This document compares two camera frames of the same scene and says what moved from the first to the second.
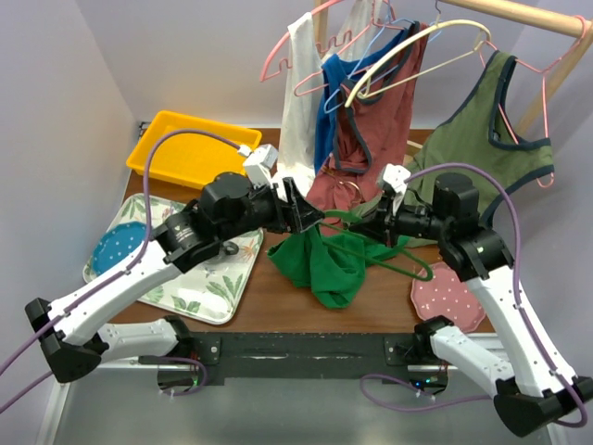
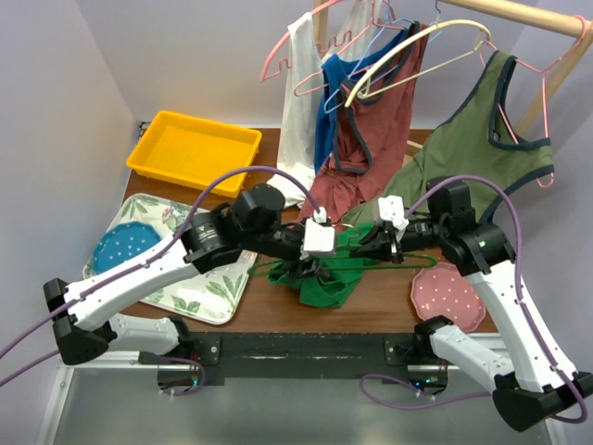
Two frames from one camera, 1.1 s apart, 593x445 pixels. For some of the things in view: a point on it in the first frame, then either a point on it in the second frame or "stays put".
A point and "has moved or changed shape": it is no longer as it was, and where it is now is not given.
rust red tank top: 372,121 stays put
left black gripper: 307,214 to 299,267
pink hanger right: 481,57 stays put
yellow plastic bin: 190,159 stays put
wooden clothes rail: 579,28 stays put
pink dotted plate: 446,295 stays put
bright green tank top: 334,269 has moved or changed shape
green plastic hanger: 347,216 to 268,268
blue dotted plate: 118,242 stays put
